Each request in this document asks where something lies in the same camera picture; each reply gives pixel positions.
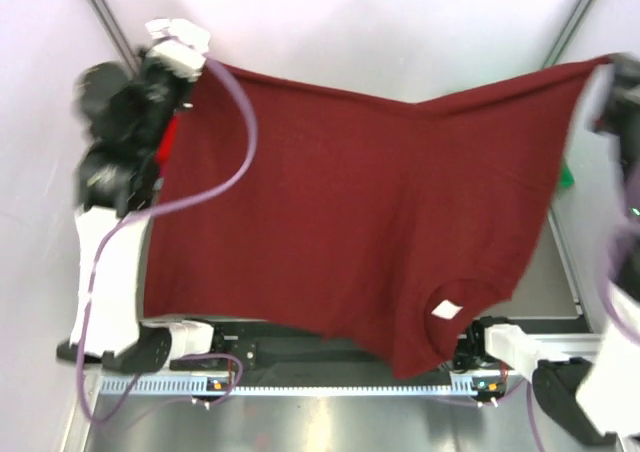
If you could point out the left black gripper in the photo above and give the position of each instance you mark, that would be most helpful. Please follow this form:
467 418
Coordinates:
149 65

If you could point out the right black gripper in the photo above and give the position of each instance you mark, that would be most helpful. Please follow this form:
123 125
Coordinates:
626 72

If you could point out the dark red t shirt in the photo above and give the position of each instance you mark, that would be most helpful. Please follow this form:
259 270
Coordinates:
388 223

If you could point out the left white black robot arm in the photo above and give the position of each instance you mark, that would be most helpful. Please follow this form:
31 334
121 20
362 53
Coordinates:
128 116

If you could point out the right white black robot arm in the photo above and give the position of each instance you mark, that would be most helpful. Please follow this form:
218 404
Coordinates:
588 384

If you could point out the folded bright red t shirt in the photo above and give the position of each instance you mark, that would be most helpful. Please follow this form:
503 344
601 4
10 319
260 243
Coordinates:
164 149

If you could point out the green plastic bin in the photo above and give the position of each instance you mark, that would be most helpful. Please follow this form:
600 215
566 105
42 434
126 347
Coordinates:
566 178

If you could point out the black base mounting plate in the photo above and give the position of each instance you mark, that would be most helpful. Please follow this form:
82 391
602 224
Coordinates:
261 345

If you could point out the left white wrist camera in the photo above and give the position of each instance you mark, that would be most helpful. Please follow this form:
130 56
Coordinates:
180 45

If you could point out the right corner aluminium post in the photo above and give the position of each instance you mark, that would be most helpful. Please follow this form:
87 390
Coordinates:
567 32

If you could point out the corner aluminium post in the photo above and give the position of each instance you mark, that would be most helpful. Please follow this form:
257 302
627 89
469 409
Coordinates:
115 33
567 32

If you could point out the left corner aluminium post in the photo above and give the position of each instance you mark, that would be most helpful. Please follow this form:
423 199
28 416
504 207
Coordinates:
115 33

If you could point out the slotted grey cable duct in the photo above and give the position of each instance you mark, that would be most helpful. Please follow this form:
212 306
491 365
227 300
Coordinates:
206 386

